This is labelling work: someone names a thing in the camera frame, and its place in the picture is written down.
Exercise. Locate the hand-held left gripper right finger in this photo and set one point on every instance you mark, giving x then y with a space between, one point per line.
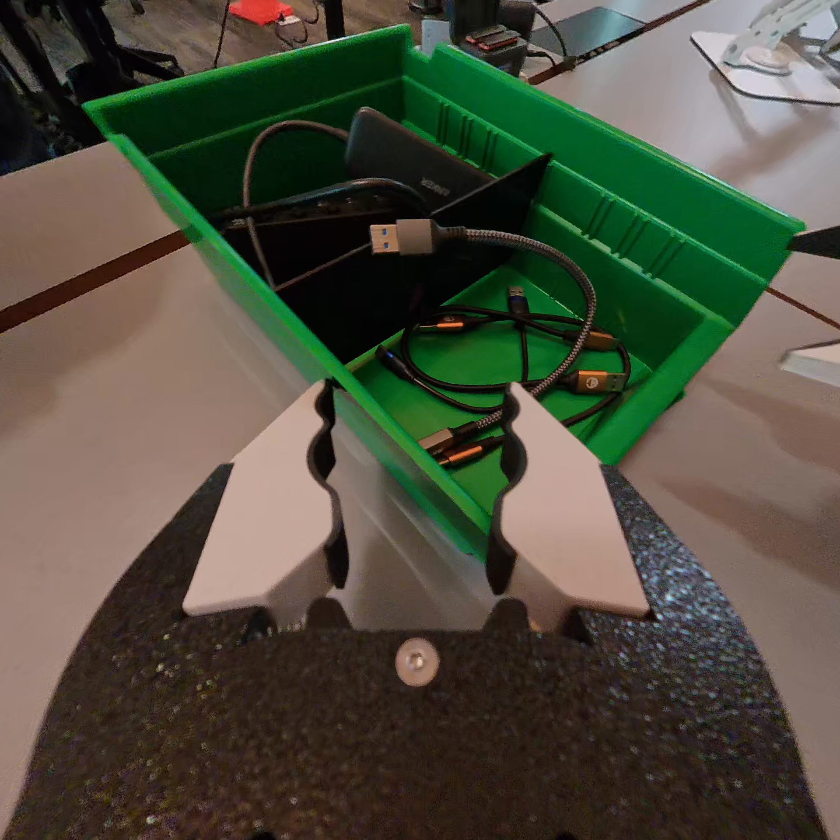
571 531

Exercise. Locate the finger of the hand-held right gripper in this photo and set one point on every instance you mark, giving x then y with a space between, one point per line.
820 241
820 359

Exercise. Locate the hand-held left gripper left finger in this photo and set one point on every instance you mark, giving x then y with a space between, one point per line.
262 525

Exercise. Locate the green plastic bin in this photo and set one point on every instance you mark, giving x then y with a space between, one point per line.
623 249

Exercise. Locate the black multi-port usb hub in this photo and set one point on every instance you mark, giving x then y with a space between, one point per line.
328 226

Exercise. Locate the white metal stand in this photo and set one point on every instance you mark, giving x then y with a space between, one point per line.
774 85

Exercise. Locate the dark grey tablet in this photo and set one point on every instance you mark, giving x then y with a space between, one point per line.
590 33

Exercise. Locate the black bin divider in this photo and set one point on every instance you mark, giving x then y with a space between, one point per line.
485 197

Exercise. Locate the black battery charger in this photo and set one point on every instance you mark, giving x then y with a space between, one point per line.
499 62

